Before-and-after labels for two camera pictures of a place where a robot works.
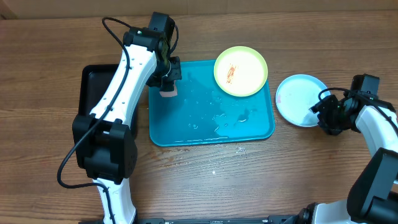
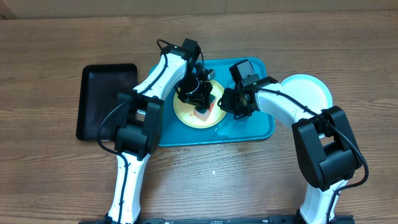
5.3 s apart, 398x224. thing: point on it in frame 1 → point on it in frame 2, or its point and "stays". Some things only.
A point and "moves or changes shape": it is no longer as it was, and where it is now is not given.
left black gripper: [177, 76] → [201, 100]
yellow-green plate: [240, 71] → [185, 112]
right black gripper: [324, 108] → [231, 106]
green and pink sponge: [171, 93] moves or changes shape
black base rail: [215, 220] stays
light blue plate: [295, 95] stays
